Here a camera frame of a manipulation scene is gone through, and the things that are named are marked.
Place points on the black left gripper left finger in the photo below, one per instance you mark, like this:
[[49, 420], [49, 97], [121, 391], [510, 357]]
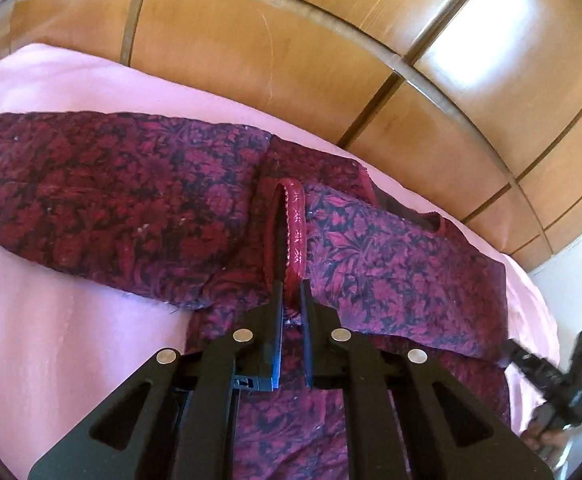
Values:
[[175, 417]]

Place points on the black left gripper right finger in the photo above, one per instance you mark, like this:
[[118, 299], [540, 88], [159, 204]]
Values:
[[406, 419]]

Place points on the maroon floral patterned garment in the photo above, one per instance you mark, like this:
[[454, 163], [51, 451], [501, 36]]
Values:
[[195, 215]]

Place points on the person's right hand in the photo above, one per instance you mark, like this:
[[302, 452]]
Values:
[[548, 443]]

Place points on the pink bed sheet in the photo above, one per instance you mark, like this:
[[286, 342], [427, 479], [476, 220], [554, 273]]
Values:
[[66, 343]]

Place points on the wooden panelled headboard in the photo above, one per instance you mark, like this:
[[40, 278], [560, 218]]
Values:
[[474, 104]]

